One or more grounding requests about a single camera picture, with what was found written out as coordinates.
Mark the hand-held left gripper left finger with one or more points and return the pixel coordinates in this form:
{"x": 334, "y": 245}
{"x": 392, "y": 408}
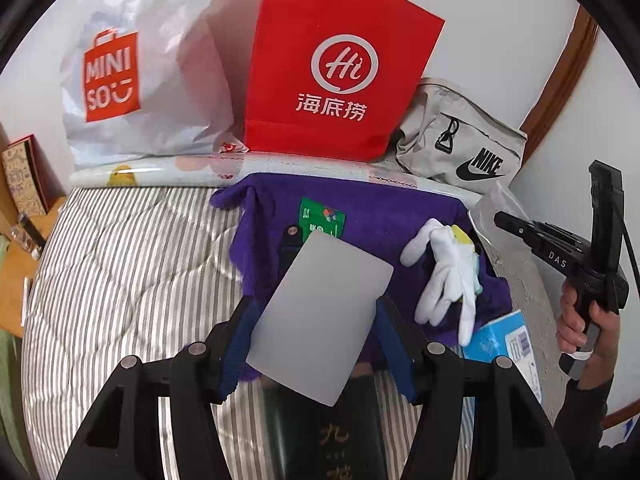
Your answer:
{"x": 240, "y": 345}

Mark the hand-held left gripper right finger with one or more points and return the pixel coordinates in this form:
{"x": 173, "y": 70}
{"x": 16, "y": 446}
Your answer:
{"x": 395, "y": 350}

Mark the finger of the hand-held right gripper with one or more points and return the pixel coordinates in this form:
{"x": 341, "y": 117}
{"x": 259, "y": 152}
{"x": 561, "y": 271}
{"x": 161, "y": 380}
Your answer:
{"x": 520, "y": 227}

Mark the grey card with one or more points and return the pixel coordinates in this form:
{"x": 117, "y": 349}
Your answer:
{"x": 320, "y": 320}

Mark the green snack packet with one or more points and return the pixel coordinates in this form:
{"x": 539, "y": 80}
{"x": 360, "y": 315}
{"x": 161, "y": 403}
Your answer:
{"x": 320, "y": 215}

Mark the person's right forearm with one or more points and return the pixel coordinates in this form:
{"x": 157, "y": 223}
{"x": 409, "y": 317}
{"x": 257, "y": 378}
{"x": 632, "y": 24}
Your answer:
{"x": 585, "y": 425}

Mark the person's right hand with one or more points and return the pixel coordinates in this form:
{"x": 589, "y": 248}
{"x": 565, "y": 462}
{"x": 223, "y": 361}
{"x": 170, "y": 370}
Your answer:
{"x": 567, "y": 315}

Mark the clear plastic bag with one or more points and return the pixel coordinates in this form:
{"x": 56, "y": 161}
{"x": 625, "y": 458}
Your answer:
{"x": 487, "y": 200}

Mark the white cotton gloves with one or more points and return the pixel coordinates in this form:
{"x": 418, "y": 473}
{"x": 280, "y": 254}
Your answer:
{"x": 450, "y": 280}

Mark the blue and white box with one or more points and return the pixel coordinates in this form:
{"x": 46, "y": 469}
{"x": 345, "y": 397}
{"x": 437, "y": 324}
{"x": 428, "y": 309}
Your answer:
{"x": 492, "y": 345}

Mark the dark green long box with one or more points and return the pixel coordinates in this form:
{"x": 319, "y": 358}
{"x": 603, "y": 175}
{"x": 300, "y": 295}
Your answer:
{"x": 320, "y": 440}

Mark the purple towel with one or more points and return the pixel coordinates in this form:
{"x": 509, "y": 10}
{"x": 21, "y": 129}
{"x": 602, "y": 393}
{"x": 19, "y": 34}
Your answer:
{"x": 380, "y": 220}

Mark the striped quilt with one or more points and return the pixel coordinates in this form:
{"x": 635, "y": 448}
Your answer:
{"x": 125, "y": 270}

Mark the grey waist bag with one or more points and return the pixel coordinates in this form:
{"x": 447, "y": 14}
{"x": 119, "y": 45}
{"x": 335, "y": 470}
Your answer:
{"x": 430, "y": 110}

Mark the patterned pillow with duck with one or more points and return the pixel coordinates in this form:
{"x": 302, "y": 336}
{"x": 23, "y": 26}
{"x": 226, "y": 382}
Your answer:
{"x": 280, "y": 165}

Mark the wooden nightstand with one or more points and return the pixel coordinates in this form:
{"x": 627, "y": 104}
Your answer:
{"x": 20, "y": 285}

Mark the small glass bottle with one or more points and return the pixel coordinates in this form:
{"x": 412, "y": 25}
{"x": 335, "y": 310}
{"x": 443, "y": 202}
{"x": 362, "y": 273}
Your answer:
{"x": 27, "y": 235}

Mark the red paper bag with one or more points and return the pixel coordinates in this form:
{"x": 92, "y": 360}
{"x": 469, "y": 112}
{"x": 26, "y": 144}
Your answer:
{"x": 300, "y": 50}

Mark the white plastic shopping bag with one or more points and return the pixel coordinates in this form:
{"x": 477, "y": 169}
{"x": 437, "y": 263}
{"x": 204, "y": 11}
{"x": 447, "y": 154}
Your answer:
{"x": 165, "y": 25}

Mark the wooden door frame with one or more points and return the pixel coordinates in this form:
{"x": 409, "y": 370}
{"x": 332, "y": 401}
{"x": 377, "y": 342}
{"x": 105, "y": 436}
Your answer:
{"x": 560, "y": 80}

